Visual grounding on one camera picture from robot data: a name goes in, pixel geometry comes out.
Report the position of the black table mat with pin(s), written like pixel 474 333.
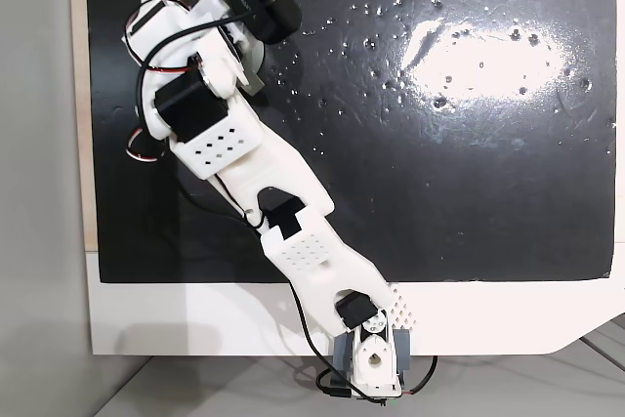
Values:
pixel 439 192

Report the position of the grey table clamp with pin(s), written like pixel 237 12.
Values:
pixel 342 358
pixel 404 349

